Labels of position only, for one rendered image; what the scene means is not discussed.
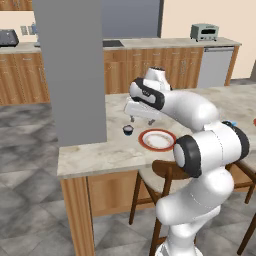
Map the silver dishwasher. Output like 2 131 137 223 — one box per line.
196 46 236 90

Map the dark grey toaster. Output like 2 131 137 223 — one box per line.
0 28 20 48

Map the wooden wall cupboard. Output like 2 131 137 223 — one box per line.
0 0 34 12

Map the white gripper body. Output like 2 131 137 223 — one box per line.
123 99 164 123

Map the black hob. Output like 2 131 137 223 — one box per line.
102 39 125 49

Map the wooden island cabinet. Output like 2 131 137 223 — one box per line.
59 169 160 256

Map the dark blue yogurt container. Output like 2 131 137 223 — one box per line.
122 124 135 137

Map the pale green toaster oven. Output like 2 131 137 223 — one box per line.
189 23 220 43

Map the tall grey panel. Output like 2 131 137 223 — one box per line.
31 0 108 148

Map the wooden base cupboard run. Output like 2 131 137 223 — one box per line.
0 45 241 107

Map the wooden stool with cushion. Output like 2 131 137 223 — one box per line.
225 155 256 256
128 159 198 256

